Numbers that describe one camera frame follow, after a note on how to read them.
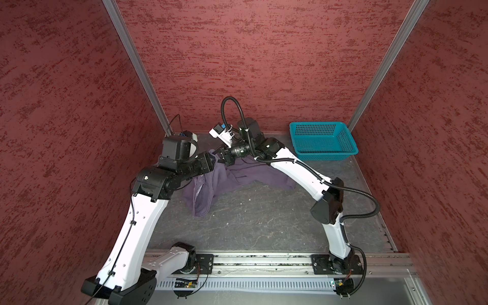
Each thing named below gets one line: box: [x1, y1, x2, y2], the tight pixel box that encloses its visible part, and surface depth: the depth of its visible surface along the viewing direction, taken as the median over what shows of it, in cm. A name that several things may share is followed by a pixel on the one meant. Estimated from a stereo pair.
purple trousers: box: [182, 149, 297, 218], surface depth 79 cm
